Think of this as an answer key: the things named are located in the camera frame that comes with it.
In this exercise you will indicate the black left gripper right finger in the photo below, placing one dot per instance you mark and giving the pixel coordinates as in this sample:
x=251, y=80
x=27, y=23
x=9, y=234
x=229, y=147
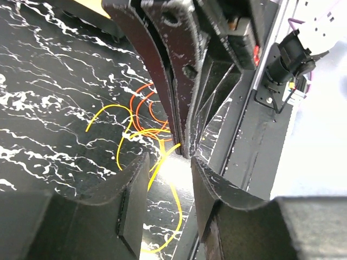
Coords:
x=234, y=224

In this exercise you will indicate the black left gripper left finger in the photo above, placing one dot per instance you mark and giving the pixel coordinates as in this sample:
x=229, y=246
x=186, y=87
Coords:
x=106, y=222

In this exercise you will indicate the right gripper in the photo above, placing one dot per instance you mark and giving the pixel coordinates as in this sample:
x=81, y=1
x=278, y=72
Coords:
x=210, y=45

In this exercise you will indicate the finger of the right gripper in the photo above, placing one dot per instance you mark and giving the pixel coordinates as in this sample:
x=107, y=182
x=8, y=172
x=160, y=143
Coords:
x=142, y=34

